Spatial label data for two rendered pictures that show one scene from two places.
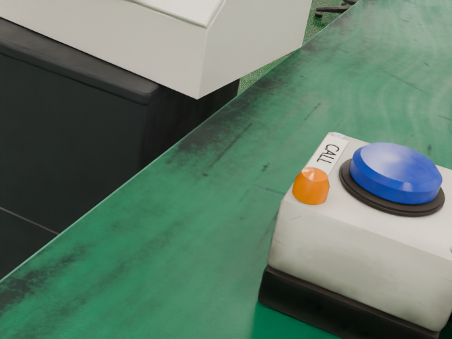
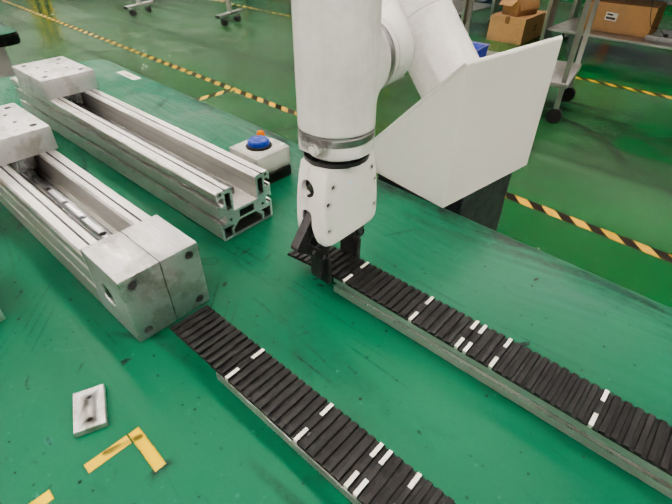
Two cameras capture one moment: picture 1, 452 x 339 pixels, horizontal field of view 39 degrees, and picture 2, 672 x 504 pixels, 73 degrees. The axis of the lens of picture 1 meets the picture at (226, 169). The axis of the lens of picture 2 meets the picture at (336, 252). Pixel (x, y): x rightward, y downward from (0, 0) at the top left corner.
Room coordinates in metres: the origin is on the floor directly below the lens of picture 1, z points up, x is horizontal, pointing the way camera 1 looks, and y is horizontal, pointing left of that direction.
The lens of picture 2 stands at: (0.69, -0.72, 1.20)
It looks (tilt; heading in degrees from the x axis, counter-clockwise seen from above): 38 degrees down; 114
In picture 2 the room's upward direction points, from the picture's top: straight up
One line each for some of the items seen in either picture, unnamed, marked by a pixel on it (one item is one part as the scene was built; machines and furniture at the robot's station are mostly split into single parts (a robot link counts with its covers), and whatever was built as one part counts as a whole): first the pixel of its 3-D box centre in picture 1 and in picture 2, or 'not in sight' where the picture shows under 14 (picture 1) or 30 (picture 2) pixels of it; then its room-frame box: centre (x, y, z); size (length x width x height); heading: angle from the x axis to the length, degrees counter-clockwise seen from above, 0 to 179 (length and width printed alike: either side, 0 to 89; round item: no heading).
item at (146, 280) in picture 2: not in sight; (157, 271); (0.31, -0.42, 0.83); 0.12 x 0.09 x 0.10; 72
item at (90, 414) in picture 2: not in sight; (90, 409); (0.35, -0.58, 0.78); 0.05 x 0.03 x 0.01; 139
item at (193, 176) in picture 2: not in sight; (119, 134); (-0.06, -0.11, 0.82); 0.80 x 0.10 x 0.09; 162
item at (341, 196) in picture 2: not in sight; (336, 186); (0.50, -0.29, 0.93); 0.10 x 0.07 x 0.11; 72
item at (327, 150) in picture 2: not in sight; (335, 137); (0.50, -0.29, 0.99); 0.09 x 0.08 x 0.03; 72
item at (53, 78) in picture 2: not in sight; (57, 83); (-0.30, -0.04, 0.87); 0.16 x 0.11 x 0.07; 162
